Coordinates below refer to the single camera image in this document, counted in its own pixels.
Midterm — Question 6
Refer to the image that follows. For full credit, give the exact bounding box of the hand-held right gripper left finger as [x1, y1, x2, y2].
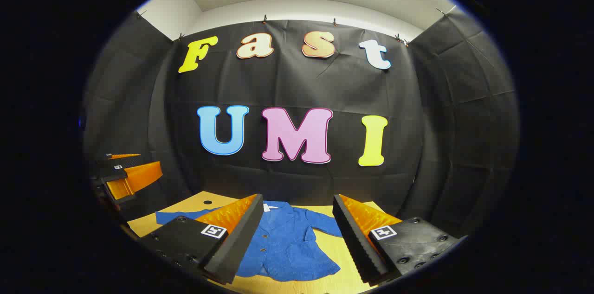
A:
[138, 193, 264, 285]

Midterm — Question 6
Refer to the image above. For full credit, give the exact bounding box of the black backdrop cloth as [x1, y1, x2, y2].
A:
[83, 9, 519, 239]

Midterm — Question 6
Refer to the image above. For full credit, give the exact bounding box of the row of backdrop clips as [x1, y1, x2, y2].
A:
[137, 6, 448, 49]

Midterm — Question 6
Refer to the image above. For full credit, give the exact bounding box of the blue corduroy jacket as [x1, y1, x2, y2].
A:
[155, 200, 344, 282]

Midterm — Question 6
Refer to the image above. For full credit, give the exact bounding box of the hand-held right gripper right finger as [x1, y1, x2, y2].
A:
[332, 193, 467, 285]

